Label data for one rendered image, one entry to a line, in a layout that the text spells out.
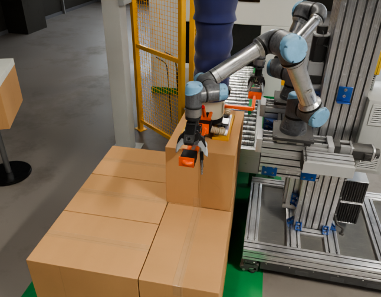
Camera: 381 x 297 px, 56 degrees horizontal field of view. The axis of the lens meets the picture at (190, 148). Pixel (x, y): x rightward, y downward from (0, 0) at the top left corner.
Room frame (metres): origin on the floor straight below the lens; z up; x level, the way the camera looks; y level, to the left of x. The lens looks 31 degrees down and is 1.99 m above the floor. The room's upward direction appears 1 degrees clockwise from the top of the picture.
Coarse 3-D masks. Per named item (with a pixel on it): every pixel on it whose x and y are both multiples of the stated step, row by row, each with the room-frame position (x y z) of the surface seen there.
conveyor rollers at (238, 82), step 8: (240, 72) 4.28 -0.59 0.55; (248, 72) 4.34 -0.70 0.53; (232, 80) 4.02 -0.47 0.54; (240, 80) 4.01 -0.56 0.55; (232, 88) 3.75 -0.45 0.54; (240, 88) 3.74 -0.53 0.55; (232, 96) 3.56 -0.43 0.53; (240, 96) 3.55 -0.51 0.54; (232, 104) 3.31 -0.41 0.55; (240, 104) 3.31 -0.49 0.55; (256, 104) 3.34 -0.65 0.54; (256, 112) 3.17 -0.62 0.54; (248, 120) 3.00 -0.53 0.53; (248, 128) 2.82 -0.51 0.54; (248, 136) 2.65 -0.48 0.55; (248, 144) 2.55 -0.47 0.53
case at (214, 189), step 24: (240, 120) 2.14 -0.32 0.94; (168, 144) 1.81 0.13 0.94; (216, 144) 1.82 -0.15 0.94; (240, 144) 2.16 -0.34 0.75; (168, 168) 1.78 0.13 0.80; (192, 168) 1.75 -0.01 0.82; (216, 168) 1.72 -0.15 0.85; (168, 192) 1.78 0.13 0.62; (192, 192) 1.75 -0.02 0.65; (216, 192) 1.72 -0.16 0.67
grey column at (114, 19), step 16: (112, 0) 3.23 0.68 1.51; (112, 16) 3.24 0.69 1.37; (112, 32) 3.24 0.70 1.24; (112, 48) 3.24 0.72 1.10; (128, 48) 3.36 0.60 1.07; (112, 64) 3.24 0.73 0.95; (128, 64) 3.33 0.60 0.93; (112, 80) 3.25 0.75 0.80; (128, 80) 3.30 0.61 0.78; (112, 96) 3.25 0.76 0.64; (128, 96) 3.27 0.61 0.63; (128, 112) 3.24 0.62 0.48; (128, 128) 3.22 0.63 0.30; (128, 144) 3.23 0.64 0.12
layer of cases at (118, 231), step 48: (96, 192) 1.87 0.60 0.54; (144, 192) 1.87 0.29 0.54; (48, 240) 1.43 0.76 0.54; (96, 240) 1.44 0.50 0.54; (144, 240) 1.44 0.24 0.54; (192, 240) 1.45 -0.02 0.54; (48, 288) 1.28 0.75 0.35; (96, 288) 1.23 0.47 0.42; (144, 288) 1.18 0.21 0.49; (192, 288) 1.14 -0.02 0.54
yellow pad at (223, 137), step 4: (224, 116) 2.09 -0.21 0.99; (228, 116) 2.15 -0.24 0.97; (232, 116) 2.16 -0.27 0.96; (232, 120) 2.10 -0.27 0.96; (216, 124) 2.04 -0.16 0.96; (228, 124) 2.03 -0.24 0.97; (228, 128) 1.98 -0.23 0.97; (228, 132) 1.94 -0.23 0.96; (212, 136) 1.88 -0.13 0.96; (216, 136) 1.88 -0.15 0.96; (220, 136) 1.88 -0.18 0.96; (224, 136) 1.88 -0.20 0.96; (228, 136) 1.89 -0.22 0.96; (224, 140) 1.86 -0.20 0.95; (228, 140) 1.86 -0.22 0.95
